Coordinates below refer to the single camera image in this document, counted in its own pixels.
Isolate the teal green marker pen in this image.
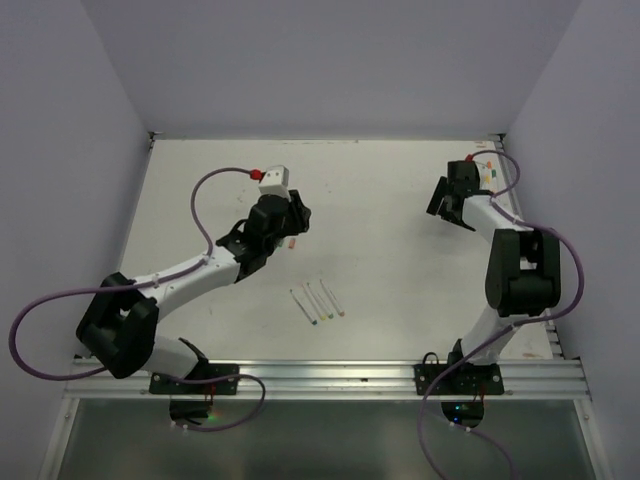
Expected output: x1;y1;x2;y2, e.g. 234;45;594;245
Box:
290;289;317;326

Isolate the light green cap marker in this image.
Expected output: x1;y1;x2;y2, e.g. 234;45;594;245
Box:
306;282;334;319

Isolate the pink cap marker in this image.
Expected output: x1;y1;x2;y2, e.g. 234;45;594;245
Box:
319;279;345;317

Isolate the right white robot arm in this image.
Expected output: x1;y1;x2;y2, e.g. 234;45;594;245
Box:
427;160;561;393

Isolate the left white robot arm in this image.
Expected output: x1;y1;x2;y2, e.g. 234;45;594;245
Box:
76;190;311;393

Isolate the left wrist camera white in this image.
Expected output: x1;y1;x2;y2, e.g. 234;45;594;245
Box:
258;165;290;201

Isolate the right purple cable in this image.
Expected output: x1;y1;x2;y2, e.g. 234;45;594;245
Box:
417;149;586;480

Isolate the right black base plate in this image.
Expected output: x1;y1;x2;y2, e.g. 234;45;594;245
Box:
413;363;505;396

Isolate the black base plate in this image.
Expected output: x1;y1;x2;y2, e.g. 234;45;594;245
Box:
149;363;240;396
413;363;505;396

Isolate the aluminium rail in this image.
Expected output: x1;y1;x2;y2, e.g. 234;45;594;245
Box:
63;360;590;401

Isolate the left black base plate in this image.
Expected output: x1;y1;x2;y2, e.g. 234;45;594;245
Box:
149;363;240;396

